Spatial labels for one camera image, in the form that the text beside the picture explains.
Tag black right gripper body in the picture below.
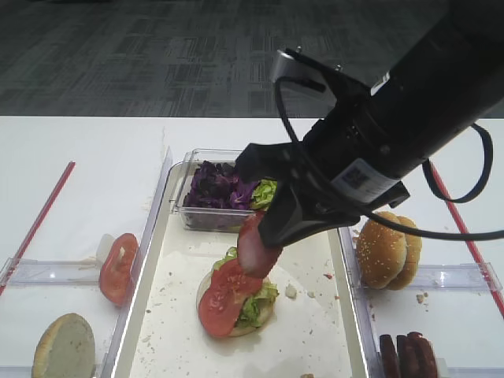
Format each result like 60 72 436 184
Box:
236 143 410 216

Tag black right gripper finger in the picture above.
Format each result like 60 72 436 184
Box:
258 180 361 248

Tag reddish meat patty slice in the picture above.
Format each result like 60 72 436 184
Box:
237 211 283 279

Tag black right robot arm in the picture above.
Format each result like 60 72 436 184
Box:
236 1 503 222

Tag green lettuce in container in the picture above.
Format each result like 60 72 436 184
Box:
250 179 277 210

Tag purple lettuce leaves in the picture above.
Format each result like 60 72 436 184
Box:
183 161 258 210

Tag green lettuce on bun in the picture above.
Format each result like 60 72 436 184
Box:
212 246 280 328

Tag tomato slice on bun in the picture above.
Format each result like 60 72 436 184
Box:
198 259 263 338

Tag upright tomato slice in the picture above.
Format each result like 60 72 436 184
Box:
98 233 139 306

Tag clear plastic salad container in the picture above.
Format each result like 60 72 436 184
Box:
174 149 260 232

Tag bottom bun on tray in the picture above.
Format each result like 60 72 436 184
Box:
195 269 275 337

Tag front sesame bun top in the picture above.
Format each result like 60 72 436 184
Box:
356 219 406 289

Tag sesame bun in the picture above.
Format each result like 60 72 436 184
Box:
387 234 422 291
356 219 406 289

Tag white rectangular tray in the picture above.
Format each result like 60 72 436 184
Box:
115 163 366 377

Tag rear sesame bun top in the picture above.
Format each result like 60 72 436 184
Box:
387 234 422 291

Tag left clear acrylic divider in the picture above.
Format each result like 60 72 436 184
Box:
96 150 172 377

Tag right clear cross divider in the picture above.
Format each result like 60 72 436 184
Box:
405 263 503 292

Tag clear cross divider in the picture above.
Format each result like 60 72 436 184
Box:
1 258 100 287
405 263 503 292

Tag right red tape strip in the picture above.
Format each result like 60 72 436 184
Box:
430 164 504 316

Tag red tape strip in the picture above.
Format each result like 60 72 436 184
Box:
430 164 504 316
0 161 76 295

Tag left red tape strip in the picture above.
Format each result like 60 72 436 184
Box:
0 161 76 295

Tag cut bun half left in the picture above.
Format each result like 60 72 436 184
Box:
31 313 95 378

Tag left clear cross divider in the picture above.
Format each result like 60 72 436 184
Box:
1 258 100 287

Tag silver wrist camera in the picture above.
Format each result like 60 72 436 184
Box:
270 48 336 106

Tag black camera cable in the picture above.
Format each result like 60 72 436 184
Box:
273 75 504 242

